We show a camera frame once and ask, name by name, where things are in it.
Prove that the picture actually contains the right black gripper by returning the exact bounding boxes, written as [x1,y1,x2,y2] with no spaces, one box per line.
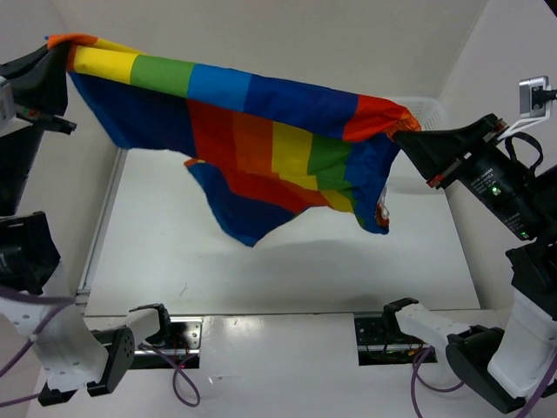
[390,106,550,233]

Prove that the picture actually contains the rainbow striped shorts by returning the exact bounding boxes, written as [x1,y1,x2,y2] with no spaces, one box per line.
[47,33,420,246]

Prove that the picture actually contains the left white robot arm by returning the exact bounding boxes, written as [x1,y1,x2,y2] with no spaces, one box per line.
[1,42,174,406]

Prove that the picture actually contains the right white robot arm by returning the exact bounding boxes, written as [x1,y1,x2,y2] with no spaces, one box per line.
[381,114,556,417]

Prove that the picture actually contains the white plastic basket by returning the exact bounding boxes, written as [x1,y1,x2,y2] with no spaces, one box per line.
[389,97,447,131]

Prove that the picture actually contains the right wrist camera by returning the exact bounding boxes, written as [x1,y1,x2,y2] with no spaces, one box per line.
[519,76,556,119]

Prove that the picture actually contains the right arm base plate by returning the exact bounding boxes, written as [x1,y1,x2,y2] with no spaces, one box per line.
[353,314,428,366]

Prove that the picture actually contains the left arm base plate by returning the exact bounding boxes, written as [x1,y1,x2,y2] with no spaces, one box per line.
[131,316,204,370]

